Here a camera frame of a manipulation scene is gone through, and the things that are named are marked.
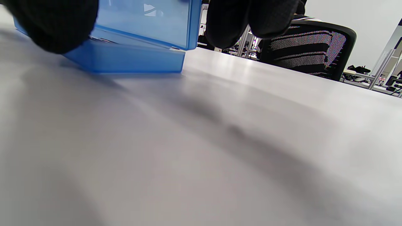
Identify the person's right hand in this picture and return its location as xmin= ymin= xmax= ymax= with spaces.
xmin=0 ymin=0 xmax=307 ymax=54

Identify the blue plastic stationery box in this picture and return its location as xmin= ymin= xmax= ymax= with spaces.
xmin=14 ymin=0 xmax=201 ymax=74

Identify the black mesh office chair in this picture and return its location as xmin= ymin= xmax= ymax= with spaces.
xmin=258 ymin=19 xmax=357 ymax=81

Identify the white desk with metal legs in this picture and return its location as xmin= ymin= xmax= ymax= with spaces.
xmin=341 ymin=47 xmax=402 ymax=98

